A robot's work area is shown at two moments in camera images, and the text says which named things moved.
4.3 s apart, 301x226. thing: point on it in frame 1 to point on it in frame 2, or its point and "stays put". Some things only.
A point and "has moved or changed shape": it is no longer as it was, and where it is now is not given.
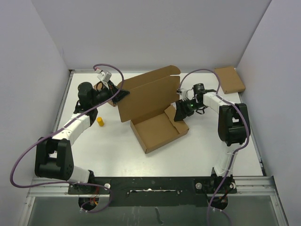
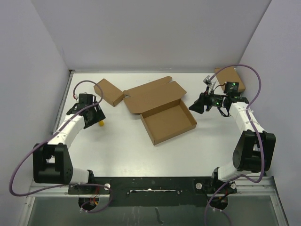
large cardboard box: (148, 106) has moved or changed shape
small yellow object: (100, 121) stays put
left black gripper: (112, 90) to (99, 116)
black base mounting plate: (186, 191) stays put
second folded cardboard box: (230, 81) stays put
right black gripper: (181, 111) to (198, 105)
